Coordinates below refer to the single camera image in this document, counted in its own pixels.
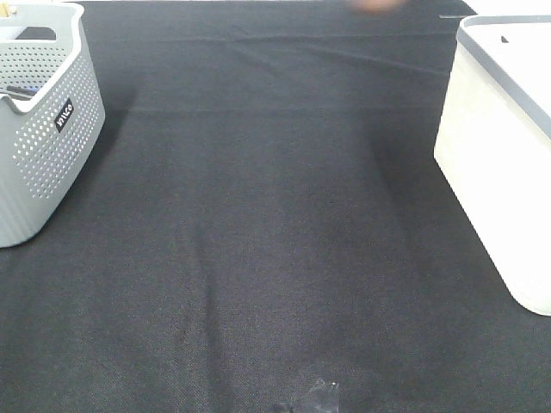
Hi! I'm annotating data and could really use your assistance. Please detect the white storage box grey rim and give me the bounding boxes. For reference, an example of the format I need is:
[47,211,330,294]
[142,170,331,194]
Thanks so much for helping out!
[434,15,550,316]

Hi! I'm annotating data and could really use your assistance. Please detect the black table cloth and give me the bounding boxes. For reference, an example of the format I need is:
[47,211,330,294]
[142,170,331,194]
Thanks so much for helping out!
[1,1,550,412]

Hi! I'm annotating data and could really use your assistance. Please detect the grey perforated laundry basket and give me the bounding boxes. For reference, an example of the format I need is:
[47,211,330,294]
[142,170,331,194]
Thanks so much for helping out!
[1,1,106,248]

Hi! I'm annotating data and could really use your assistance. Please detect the brown towel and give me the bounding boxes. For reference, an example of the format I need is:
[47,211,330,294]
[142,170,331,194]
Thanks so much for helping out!
[351,0,406,14]

